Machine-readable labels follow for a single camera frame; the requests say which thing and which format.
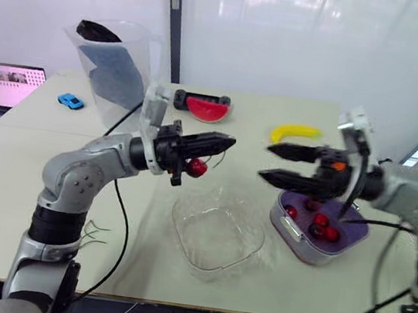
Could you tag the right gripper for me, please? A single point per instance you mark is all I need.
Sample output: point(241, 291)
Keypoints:
point(332, 178)

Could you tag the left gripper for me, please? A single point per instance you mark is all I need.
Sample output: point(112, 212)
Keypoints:
point(166, 146)

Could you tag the red cherry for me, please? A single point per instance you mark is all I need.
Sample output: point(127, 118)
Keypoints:
point(311, 204)
point(291, 212)
point(315, 231)
point(332, 234)
point(196, 168)
point(321, 220)

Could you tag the green cherry stem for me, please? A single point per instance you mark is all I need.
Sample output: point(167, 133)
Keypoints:
point(99, 227)
point(226, 155)
point(95, 242)

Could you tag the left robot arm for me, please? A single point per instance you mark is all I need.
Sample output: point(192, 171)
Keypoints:
point(73, 180)

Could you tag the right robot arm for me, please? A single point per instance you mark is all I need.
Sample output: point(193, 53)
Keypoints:
point(414, 193)

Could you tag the purple colander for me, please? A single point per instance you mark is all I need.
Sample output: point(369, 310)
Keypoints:
point(350, 232)

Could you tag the pale lilac basin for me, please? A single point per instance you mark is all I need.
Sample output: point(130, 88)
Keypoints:
point(311, 256)

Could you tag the clear plastic bowl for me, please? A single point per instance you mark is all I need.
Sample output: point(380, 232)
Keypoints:
point(217, 239)

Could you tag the yellow toy banana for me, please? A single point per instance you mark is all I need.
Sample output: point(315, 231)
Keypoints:
point(294, 131)

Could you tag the black handheld holder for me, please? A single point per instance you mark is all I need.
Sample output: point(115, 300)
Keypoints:
point(180, 98)

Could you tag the toy watermelon slice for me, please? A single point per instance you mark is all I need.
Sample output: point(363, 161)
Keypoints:
point(207, 111)

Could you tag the blue cloth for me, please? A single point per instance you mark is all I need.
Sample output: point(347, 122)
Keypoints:
point(115, 73)

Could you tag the clear plastic jug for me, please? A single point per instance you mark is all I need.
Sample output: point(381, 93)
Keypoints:
point(145, 58)

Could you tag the blue toy car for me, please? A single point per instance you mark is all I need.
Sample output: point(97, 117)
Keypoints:
point(70, 101)

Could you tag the black pouch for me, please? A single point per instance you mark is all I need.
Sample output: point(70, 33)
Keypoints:
point(94, 30)

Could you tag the laptop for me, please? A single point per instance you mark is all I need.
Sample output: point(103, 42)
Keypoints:
point(7, 83)

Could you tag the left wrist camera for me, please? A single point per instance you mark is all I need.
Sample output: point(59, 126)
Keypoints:
point(154, 110)

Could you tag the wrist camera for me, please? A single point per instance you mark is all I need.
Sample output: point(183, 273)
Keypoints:
point(154, 110)
point(359, 127)

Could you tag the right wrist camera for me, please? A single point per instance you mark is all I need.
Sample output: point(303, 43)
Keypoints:
point(359, 127)

